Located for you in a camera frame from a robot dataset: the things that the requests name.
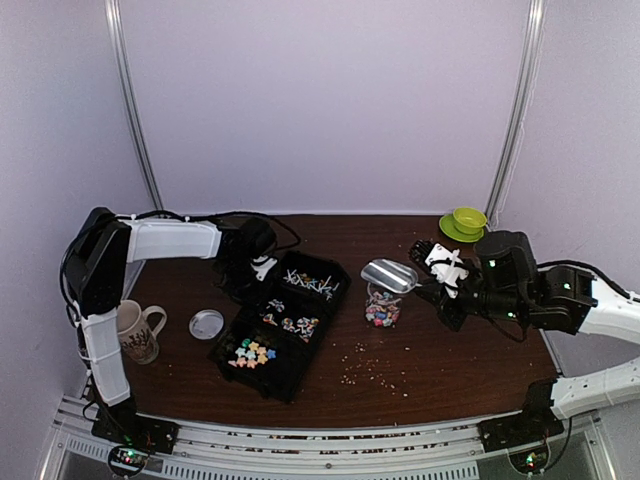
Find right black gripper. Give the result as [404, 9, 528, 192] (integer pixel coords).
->
[414, 258, 528, 333]

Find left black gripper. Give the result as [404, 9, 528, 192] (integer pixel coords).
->
[218, 257, 274, 314]

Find clear plastic cup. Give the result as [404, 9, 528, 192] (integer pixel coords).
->
[364, 282, 403, 328]

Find metal scoop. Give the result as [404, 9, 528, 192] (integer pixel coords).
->
[360, 258, 421, 295]

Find black three-compartment candy tray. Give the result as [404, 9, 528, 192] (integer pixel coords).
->
[208, 251, 351, 403]

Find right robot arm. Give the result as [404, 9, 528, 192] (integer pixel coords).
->
[409, 230, 639, 442]

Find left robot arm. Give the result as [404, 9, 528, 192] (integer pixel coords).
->
[59, 207, 277, 444]

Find clear plastic lid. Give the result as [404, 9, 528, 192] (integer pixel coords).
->
[189, 309, 225, 341]

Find green saucer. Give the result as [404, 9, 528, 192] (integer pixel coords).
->
[438, 214, 485, 243]

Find green bowl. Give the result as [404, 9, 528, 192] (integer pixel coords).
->
[452, 207, 487, 235]

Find cream floral mug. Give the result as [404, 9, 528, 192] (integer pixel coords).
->
[116, 300, 167, 365]

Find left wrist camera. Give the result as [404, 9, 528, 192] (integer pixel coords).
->
[250, 255, 278, 282]

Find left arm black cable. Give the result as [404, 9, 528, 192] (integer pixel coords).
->
[134, 209, 302, 261]

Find front aluminium rail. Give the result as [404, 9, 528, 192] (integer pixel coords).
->
[35, 400, 617, 479]

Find left aluminium frame post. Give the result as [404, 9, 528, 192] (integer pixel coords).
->
[104, 0, 164, 210]

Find aluminium frame post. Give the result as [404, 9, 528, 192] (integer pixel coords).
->
[104, 0, 164, 210]
[485, 0, 547, 230]

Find right aluminium frame post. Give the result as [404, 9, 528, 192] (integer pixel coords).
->
[485, 0, 547, 230]

